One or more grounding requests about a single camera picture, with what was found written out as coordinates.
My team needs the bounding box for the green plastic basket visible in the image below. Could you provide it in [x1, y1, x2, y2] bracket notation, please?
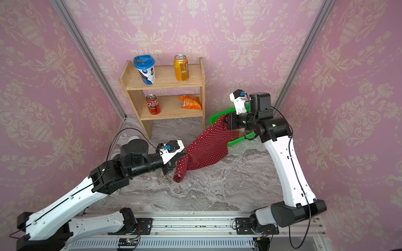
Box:
[209, 108, 255, 146]

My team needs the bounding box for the red polka dot skirt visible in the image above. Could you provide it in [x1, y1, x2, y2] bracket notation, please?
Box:
[173, 115, 232, 183]

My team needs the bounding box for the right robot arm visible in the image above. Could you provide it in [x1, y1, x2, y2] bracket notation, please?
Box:
[226, 90, 327, 233]

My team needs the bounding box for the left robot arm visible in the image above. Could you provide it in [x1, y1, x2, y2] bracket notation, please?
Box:
[16, 139, 186, 251]

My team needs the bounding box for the small yellow tin can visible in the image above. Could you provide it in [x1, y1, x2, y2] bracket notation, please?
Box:
[128, 136, 139, 142]

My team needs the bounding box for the orange snack bag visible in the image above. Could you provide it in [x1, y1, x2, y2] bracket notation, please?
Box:
[178, 95, 202, 110]

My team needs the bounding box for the wooden two-tier shelf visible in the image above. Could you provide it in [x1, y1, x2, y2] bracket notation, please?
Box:
[119, 58, 206, 139]

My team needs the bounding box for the red cola can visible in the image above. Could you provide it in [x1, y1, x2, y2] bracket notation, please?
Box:
[146, 94, 161, 115]

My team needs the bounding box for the orange soda can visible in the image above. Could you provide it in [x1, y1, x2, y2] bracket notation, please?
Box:
[174, 54, 189, 82]

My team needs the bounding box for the small black circuit board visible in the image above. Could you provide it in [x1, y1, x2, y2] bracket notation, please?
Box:
[117, 237, 140, 250]

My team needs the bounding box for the blue lidded cup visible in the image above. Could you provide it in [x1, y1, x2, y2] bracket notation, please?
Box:
[133, 55, 156, 85]

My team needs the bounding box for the black connector box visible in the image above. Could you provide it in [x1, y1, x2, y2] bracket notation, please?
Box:
[253, 237, 271, 251]

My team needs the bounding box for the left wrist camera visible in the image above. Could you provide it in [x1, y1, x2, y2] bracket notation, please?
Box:
[156, 140, 185, 164]

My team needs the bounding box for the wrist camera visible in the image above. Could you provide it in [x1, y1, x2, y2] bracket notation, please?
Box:
[156, 140, 185, 164]
[229, 90, 247, 115]

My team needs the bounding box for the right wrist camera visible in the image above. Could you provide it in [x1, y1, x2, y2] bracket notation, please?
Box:
[229, 90, 247, 115]

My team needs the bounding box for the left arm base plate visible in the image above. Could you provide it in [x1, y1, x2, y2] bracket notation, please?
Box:
[108, 218, 153, 236]

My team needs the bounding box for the aluminium front rail frame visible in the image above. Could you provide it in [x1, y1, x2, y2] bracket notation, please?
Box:
[63, 211, 331, 251]

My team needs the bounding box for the right aluminium corner post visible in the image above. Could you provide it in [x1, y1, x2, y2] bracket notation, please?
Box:
[274, 0, 336, 109]

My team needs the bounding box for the aluminium corner post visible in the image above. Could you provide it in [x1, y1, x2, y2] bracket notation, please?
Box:
[50, 0, 127, 121]
[274, 0, 336, 109]

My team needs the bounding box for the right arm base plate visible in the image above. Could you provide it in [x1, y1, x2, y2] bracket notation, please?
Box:
[233, 217, 280, 235]

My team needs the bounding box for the left aluminium corner post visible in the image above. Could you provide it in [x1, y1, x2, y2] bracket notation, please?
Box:
[50, 0, 127, 121]

